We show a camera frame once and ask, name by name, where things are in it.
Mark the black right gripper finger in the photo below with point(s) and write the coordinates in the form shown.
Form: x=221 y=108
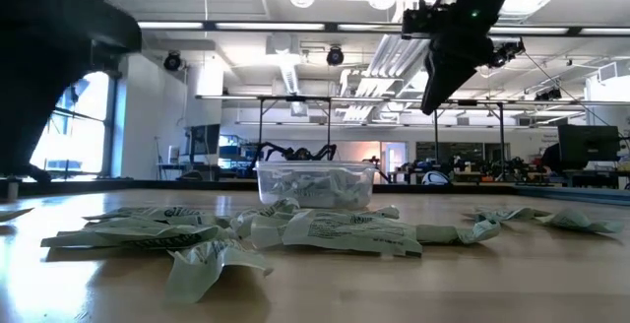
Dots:
x=445 y=86

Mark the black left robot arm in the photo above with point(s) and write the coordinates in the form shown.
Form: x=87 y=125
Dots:
x=44 y=42

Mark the black background robot arm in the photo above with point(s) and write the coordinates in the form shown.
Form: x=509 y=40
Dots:
x=268 y=148
x=322 y=150

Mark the long ceiling light strip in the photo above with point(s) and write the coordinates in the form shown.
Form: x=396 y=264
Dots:
x=529 y=30
x=270 y=26
x=170 y=25
x=605 y=31

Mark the white blue round object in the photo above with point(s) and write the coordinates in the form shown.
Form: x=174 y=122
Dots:
x=435 y=178

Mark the black ceiling spotlight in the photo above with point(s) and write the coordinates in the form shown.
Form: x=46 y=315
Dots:
x=334 y=56
x=172 y=61

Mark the clear plastic container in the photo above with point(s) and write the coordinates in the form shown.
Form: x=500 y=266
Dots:
x=366 y=190

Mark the black computer monitor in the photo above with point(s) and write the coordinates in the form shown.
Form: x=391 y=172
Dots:
x=588 y=143
x=206 y=138

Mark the large bright window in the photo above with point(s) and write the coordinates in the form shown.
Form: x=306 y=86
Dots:
x=74 y=131

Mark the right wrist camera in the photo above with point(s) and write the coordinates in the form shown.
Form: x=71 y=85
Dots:
x=507 y=52

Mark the black gantry frame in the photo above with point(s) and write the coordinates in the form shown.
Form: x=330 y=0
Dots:
x=501 y=131
x=295 y=98

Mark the black aluminium table frame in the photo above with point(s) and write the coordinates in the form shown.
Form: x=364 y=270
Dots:
x=147 y=185

